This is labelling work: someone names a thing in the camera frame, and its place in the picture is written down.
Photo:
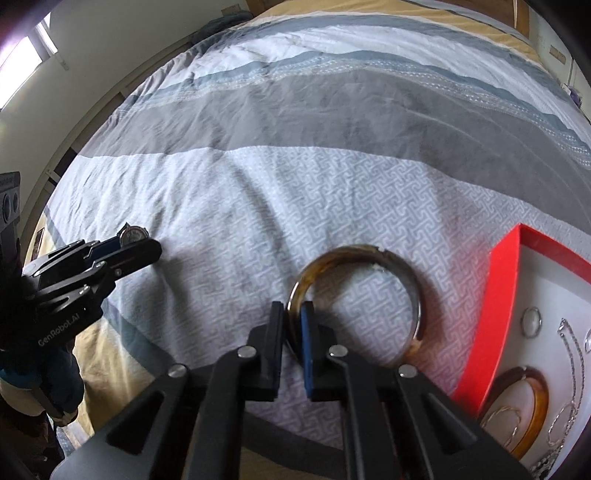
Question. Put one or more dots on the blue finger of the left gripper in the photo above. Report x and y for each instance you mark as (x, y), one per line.
(104, 248)

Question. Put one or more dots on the dark clothes pile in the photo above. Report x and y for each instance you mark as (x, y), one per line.
(220, 24)

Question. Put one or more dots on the purple tissue box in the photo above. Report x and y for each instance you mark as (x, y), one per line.
(575, 96)

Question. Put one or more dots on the wooden headboard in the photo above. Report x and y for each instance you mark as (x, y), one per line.
(514, 14)

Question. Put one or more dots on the tortoiseshell bangle in box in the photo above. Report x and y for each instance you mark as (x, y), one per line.
(529, 424)

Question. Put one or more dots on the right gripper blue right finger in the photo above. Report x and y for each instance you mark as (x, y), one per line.
(320, 380)

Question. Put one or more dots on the striped bed duvet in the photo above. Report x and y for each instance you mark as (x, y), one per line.
(317, 125)

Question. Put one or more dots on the tortoiseshell bangle outside box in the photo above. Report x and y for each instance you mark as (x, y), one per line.
(369, 295)

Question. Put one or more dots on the red jewelry box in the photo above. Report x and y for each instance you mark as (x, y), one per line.
(536, 313)

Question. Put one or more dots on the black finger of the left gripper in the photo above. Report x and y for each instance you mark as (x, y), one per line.
(133, 257)

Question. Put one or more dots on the wall switch plate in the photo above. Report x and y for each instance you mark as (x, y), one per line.
(557, 54)

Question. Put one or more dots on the window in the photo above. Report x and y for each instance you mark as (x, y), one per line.
(28, 54)

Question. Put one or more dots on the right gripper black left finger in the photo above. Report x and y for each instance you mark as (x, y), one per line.
(268, 341)

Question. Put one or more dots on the thin silver bangle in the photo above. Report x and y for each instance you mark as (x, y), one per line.
(503, 424)

